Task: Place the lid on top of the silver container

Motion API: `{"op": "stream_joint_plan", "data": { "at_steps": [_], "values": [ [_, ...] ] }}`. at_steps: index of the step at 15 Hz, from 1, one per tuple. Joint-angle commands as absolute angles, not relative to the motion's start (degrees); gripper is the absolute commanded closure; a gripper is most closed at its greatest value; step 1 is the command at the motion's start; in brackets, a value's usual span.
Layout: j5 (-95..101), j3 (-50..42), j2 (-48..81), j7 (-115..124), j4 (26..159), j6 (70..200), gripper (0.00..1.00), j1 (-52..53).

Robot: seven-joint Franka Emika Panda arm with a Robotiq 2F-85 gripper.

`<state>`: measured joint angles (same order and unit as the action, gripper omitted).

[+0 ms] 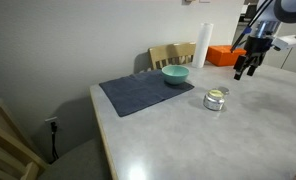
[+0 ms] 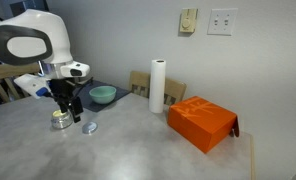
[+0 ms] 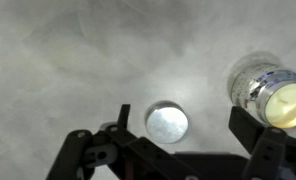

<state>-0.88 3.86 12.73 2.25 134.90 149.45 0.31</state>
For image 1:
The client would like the black plug with cord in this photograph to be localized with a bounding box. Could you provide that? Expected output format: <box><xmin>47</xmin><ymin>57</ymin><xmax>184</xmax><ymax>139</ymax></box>
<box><xmin>50</xmin><ymin>121</ymin><xmax>60</xmax><ymax>161</ymax></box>

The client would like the orange cardboard box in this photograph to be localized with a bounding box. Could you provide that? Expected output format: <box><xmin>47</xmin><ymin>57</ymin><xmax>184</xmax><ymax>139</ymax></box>
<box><xmin>206</xmin><ymin>44</ymin><xmax>247</xmax><ymax>67</ymax></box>

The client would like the wooden chair with slatted back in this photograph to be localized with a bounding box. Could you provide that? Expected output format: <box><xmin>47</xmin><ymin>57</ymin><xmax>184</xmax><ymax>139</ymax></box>
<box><xmin>148</xmin><ymin>41</ymin><xmax>197</xmax><ymax>71</ymax></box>

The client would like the white paper towel roll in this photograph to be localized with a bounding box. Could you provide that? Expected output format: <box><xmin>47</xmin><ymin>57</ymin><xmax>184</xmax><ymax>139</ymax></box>
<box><xmin>191</xmin><ymin>22</ymin><xmax>215</xmax><ymax>69</ymax></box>

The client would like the teal bowl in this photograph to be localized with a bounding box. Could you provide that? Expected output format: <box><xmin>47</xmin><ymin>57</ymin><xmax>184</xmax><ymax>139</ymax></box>
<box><xmin>161</xmin><ymin>64</ymin><xmax>191</xmax><ymax>86</ymax></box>

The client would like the silver container with yellow candle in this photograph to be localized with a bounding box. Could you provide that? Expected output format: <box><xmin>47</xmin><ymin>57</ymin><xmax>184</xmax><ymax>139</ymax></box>
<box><xmin>202</xmin><ymin>88</ymin><xmax>226</xmax><ymax>112</ymax></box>

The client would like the wooden chair with grey seat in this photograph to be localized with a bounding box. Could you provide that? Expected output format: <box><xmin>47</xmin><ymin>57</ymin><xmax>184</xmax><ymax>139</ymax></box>
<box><xmin>0</xmin><ymin>98</ymin><xmax>112</xmax><ymax>180</ymax></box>

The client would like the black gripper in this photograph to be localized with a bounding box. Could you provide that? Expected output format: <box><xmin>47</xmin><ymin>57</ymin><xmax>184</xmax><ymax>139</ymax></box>
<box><xmin>233</xmin><ymin>34</ymin><xmax>273</xmax><ymax>81</ymax></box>

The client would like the white wall outlet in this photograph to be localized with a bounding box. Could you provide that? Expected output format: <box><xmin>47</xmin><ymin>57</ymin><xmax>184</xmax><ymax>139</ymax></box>
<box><xmin>44</xmin><ymin>116</ymin><xmax>61</xmax><ymax>131</ymax></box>

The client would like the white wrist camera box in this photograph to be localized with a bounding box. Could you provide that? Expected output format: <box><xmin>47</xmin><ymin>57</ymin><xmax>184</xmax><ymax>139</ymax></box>
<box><xmin>271</xmin><ymin>34</ymin><xmax>296</xmax><ymax>52</ymax></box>

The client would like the dark blue cloth placemat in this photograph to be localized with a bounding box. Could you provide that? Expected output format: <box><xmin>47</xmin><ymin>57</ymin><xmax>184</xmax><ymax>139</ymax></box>
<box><xmin>98</xmin><ymin>69</ymin><xmax>195</xmax><ymax>118</ymax></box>

